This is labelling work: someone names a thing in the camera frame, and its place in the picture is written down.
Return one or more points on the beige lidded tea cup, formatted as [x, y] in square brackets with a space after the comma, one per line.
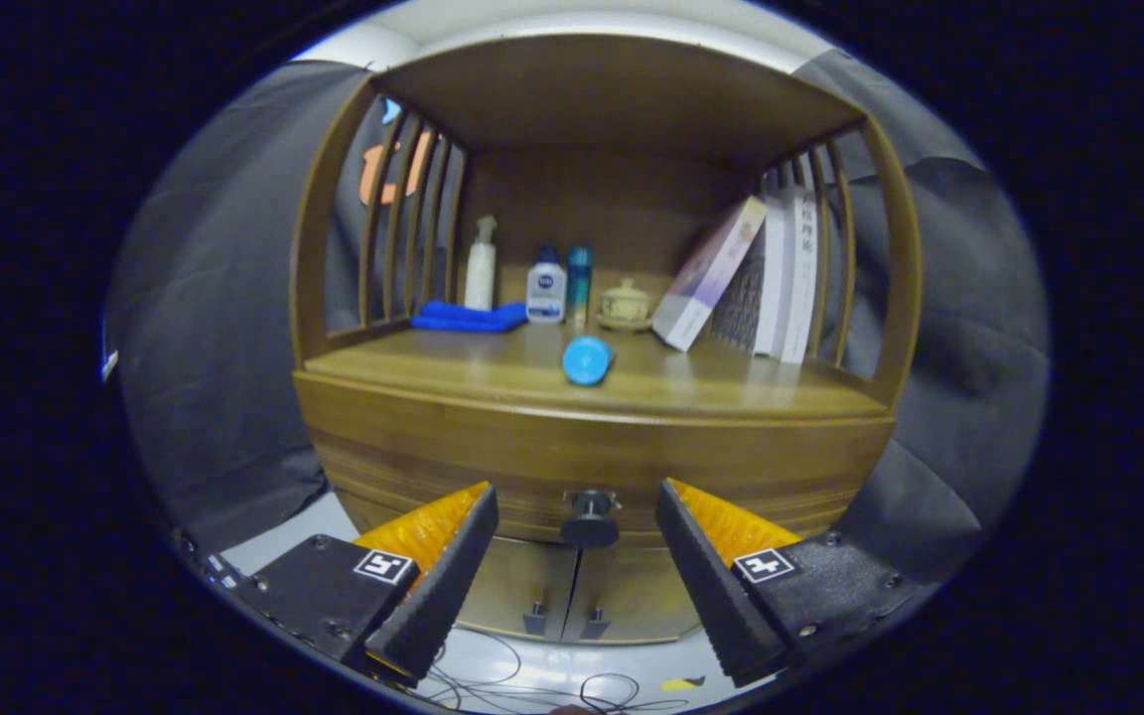
[625, 308]

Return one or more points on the wooden cabinet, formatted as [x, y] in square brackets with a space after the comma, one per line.
[612, 99]

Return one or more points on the dark patterned book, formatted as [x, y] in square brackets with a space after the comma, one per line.
[739, 308]

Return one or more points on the wooden drawer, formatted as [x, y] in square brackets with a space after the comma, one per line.
[433, 447]

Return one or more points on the white book with black lettering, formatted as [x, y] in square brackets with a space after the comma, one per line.
[800, 288]

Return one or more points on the white bottle with blue cap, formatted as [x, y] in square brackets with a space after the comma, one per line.
[546, 293]

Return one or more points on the teal spray bottle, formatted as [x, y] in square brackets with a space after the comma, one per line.
[579, 288]

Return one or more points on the purple and white book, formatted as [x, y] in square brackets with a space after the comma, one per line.
[706, 278]

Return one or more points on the wooden cabinet door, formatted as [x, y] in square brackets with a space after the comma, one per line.
[507, 586]
[632, 596]

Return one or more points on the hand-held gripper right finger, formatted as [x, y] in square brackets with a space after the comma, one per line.
[706, 586]

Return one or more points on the blue folded cloth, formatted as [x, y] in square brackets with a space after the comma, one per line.
[468, 318]

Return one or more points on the wooden countertop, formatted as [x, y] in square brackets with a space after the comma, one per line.
[493, 362]

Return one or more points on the black drawer knob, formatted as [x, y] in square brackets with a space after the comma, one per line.
[589, 526]

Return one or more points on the white pump bottle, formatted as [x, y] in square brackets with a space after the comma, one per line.
[480, 273]

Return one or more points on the blue tube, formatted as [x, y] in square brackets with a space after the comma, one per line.
[587, 362]

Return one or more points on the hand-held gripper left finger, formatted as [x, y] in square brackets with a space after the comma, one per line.
[443, 586]

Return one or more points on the yellow tape piece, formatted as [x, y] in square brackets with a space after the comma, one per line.
[681, 683]

